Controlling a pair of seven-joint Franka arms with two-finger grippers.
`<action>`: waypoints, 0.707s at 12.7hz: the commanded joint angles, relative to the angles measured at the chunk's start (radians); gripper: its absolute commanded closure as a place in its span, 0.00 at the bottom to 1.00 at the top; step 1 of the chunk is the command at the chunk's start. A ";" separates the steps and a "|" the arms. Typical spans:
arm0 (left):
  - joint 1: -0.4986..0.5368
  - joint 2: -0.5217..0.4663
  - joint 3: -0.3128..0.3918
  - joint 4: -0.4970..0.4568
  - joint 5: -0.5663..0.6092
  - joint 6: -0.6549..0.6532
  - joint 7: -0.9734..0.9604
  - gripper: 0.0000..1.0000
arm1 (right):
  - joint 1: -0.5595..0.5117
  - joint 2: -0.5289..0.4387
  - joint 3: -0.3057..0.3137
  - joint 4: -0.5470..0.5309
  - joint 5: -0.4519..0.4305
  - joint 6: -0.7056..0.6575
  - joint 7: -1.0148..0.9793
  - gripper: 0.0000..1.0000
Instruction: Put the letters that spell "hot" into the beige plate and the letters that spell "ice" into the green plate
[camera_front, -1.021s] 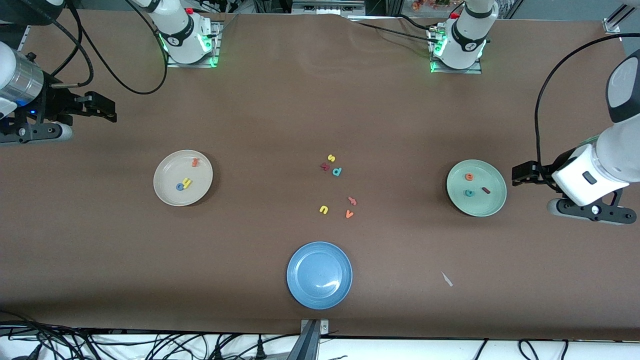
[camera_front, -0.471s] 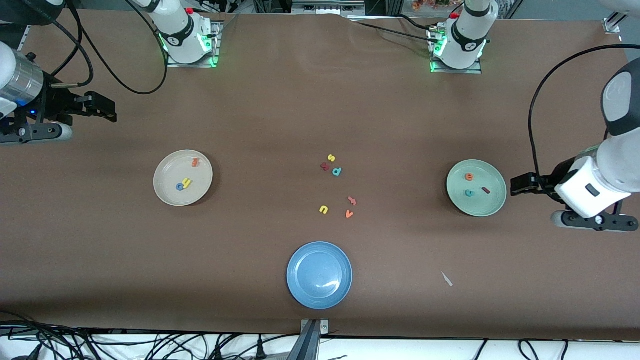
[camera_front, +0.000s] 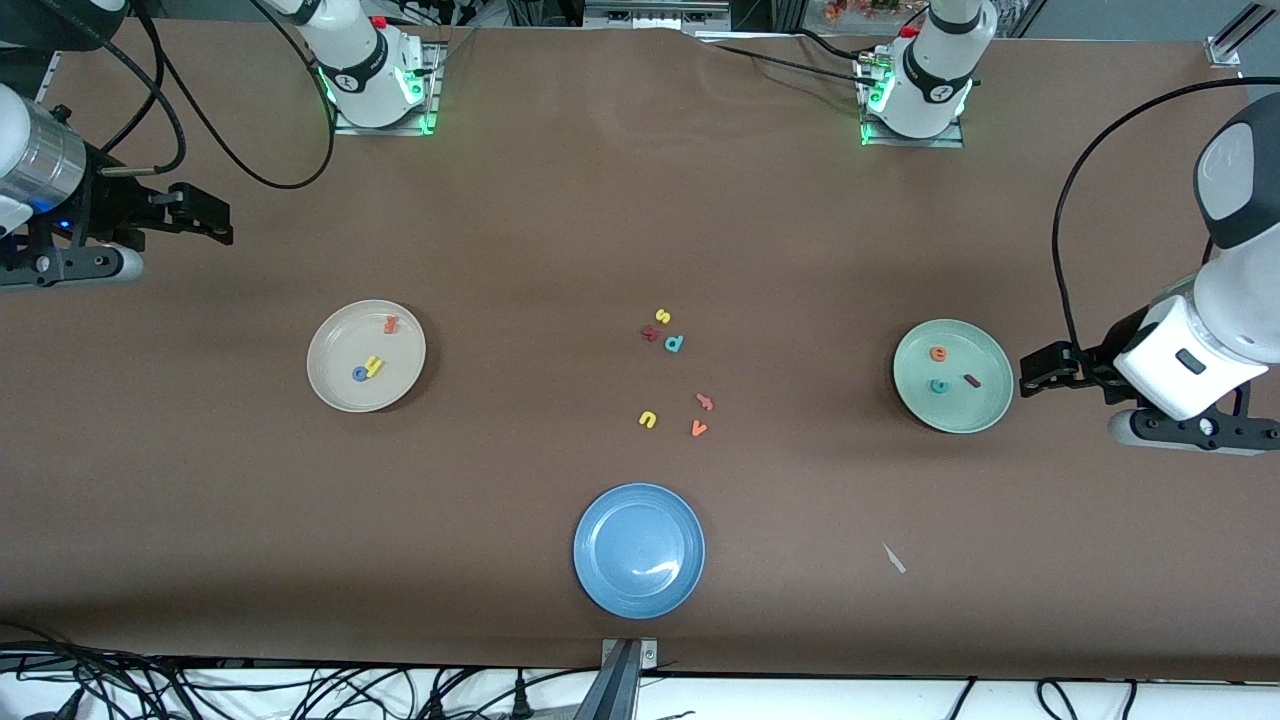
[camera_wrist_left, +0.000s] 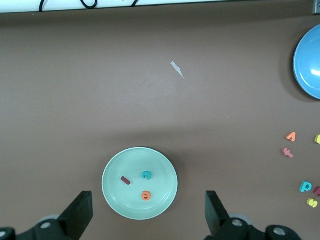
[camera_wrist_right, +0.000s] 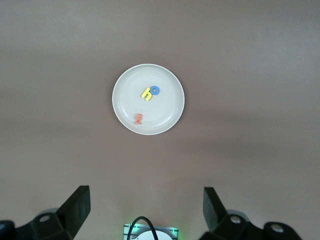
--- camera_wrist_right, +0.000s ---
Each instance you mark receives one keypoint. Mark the yellow foam letter h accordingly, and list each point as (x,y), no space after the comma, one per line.
(145,93)

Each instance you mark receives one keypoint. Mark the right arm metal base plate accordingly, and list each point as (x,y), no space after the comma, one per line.
(127,231)

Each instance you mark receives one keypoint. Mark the blue foam letter o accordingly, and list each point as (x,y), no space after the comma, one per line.
(155,93)

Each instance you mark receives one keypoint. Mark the orange foam letter f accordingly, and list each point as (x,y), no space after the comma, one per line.
(138,120)

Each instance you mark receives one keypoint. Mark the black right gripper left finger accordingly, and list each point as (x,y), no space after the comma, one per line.
(60,225)

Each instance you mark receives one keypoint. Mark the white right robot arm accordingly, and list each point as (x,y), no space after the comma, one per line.
(162,236)

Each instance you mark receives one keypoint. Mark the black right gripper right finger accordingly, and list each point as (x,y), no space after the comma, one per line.
(220,225)

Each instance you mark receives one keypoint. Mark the beige brown plate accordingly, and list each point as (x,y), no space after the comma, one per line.
(162,112)

